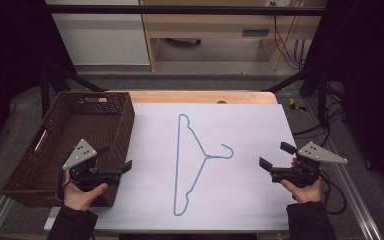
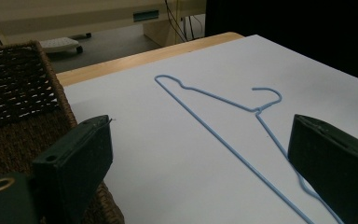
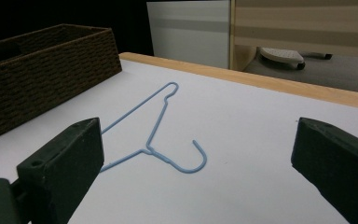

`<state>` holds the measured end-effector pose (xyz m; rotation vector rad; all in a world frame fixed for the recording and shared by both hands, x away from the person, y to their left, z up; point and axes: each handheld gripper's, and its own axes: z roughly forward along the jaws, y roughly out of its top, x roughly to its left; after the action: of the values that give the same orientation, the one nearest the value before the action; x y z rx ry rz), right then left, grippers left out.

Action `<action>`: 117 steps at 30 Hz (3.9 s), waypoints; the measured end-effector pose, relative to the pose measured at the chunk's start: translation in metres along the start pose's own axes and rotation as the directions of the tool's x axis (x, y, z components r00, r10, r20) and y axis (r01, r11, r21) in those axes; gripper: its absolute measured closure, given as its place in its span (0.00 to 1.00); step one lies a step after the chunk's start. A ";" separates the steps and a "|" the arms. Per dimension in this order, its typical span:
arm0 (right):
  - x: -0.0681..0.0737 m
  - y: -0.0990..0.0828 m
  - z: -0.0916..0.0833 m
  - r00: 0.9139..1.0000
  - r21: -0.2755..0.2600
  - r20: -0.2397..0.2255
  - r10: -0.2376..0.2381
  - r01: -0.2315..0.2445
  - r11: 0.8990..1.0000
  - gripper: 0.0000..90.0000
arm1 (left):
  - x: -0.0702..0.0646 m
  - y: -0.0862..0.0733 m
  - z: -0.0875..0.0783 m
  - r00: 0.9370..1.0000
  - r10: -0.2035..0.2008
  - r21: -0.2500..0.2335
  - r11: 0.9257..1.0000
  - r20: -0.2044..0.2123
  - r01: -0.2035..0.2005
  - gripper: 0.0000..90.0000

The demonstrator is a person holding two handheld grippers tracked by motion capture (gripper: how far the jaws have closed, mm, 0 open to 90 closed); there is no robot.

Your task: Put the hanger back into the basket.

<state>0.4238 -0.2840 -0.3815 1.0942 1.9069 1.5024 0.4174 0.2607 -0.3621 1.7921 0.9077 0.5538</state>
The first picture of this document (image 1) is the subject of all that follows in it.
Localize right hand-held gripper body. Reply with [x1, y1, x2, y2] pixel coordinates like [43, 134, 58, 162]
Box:
[269, 141, 349, 188]

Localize white cabinet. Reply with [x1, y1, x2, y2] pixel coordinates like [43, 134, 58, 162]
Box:
[45, 0, 151, 67]

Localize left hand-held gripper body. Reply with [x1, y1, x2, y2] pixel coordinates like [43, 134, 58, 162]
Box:
[61, 138, 123, 193]

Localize black horizontal frame bar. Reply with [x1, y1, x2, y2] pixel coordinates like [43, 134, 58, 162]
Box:
[44, 4, 326, 17]

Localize hanging black cables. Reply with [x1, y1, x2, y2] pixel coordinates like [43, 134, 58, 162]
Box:
[269, 1, 312, 71]

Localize black metal frame strut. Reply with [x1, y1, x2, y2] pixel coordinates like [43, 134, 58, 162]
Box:
[39, 62, 110, 118]
[262, 65, 330, 130]

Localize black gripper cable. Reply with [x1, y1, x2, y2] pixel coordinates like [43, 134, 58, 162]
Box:
[56, 167, 73, 202]
[319, 169, 348, 215]

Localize black floor cables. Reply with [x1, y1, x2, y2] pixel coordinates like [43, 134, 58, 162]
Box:
[292, 81, 348, 140]

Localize person's left hand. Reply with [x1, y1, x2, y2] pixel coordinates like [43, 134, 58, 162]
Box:
[62, 169, 110, 212]

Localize person's right hand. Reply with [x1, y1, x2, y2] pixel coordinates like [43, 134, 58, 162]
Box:
[279, 157, 324, 205]

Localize light wooden desk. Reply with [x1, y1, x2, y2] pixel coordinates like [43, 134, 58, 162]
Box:
[139, 0, 328, 72]

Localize yellow and black tool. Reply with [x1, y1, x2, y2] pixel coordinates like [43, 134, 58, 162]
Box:
[288, 96, 308, 113]

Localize blue wire clothes hanger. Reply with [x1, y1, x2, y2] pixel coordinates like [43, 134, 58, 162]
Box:
[172, 113, 235, 217]

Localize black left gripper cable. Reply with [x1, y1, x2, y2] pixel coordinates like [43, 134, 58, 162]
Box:
[56, 167, 73, 202]

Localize black curtain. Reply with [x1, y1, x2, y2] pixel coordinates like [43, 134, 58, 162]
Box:
[0, 0, 77, 162]
[302, 0, 384, 203]

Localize brown woven plastic basket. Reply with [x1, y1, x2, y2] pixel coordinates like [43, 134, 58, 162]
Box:
[0, 91, 137, 208]

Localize white table sheet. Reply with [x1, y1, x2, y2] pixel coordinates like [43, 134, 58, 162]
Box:
[43, 102, 298, 233]

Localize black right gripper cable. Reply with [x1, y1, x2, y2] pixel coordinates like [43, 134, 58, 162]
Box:
[319, 169, 348, 215]

